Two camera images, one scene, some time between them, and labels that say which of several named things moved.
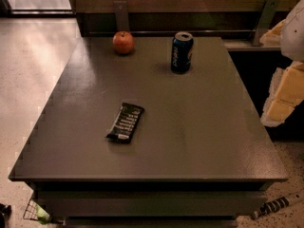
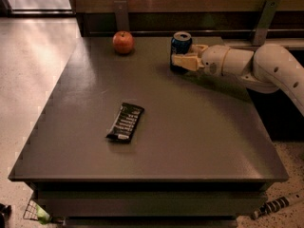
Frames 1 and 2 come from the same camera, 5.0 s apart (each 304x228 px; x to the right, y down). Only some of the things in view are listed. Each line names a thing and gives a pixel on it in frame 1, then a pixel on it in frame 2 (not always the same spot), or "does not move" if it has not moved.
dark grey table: (150, 132) does not move
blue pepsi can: (182, 46) does not move
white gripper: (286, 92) -> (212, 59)
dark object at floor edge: (5, 214) does not move
